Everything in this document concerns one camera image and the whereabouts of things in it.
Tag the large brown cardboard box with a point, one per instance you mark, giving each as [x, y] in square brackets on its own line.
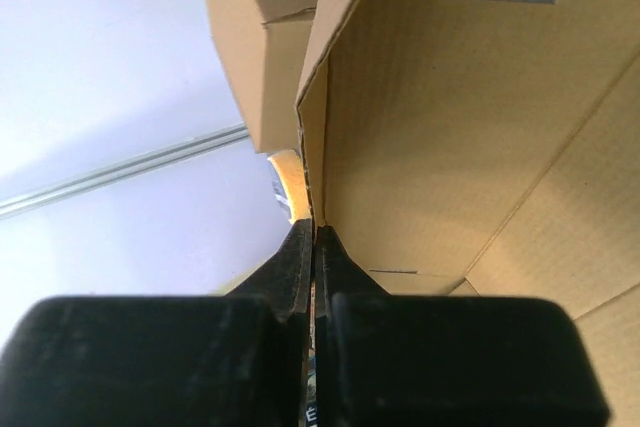
[261, 45]

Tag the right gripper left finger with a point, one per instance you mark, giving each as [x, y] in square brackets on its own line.
[237, 359]

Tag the left aluminium frame post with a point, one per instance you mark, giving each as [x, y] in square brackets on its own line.
[122, 170]

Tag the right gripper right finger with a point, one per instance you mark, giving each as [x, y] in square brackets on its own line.
[402, 360]

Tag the yellow masking tape roll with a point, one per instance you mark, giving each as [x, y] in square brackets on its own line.
[289, 184]

